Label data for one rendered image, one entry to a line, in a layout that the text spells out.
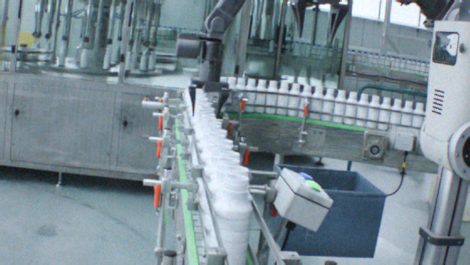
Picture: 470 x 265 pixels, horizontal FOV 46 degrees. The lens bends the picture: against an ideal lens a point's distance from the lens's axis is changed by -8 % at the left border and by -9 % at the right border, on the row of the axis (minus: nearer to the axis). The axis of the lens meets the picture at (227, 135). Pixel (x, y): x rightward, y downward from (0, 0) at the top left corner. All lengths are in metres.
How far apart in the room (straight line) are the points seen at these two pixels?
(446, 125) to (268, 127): 1.65
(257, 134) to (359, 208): 1.23
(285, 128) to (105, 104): 2.02
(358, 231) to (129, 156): 3.10
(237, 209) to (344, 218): 1.00
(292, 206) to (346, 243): 0.81
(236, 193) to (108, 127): 3.86
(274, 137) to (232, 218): 2.14
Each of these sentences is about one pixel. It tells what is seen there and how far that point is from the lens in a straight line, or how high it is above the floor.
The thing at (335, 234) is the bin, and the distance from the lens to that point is 1.88.
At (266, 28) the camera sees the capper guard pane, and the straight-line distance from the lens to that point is 6.65.
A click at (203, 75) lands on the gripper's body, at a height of 1.26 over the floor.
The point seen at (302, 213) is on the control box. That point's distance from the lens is 1.11.
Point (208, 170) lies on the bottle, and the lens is 1.13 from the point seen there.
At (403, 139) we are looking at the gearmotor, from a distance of 2.88.
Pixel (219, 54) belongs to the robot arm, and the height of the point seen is 1.32.
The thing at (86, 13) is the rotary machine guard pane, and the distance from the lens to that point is 4.71.
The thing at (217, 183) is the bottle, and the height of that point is 1.13.
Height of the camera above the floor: 1.38
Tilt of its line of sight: 10 degrees down
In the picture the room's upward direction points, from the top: 7 degrees clockwise
